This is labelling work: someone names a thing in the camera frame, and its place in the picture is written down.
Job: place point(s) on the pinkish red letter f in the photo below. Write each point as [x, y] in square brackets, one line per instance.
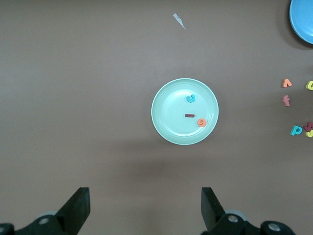
[286, 100]

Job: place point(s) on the blue plate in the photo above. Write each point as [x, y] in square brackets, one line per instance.
[303, 19]

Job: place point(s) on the yellow letter s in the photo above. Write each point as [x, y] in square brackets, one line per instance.
[309, 134]

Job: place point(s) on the brown table cover sheet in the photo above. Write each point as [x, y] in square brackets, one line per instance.
[73, 98]

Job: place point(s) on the yellow letter u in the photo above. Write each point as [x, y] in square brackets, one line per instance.
[308, 86]

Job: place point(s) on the orange letter v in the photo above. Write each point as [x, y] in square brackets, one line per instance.
[284, 84]

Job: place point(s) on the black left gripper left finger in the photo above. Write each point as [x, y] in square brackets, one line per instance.
[75, 208]

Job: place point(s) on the teal letter c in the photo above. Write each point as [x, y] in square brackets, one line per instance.
[190, 100]

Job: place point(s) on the orange letter e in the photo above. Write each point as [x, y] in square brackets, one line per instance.
[201, 124]

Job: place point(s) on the dark red letter k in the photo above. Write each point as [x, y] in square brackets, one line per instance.
[308, 126]

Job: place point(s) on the dark red letter i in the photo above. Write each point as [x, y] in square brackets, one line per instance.
[189, 115]

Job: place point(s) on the white paper scrap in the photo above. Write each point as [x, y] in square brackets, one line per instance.
[179, 21]

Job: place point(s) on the light green plate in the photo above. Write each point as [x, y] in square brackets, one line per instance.
[171, 122]

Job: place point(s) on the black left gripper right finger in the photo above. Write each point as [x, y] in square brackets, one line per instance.
[210, 210]

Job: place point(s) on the teal letter p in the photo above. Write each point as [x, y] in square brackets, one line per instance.
[293, 131]

